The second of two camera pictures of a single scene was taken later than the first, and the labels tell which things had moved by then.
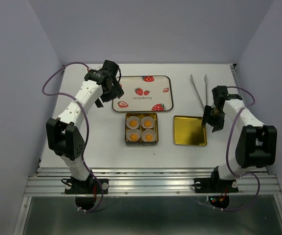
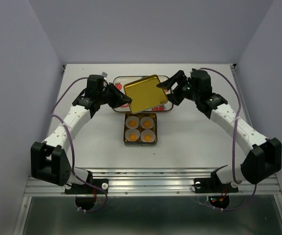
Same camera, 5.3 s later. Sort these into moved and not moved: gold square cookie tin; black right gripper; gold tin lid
Moved: gold tin lid; black right gripper
Not moved: gold square cookie tin
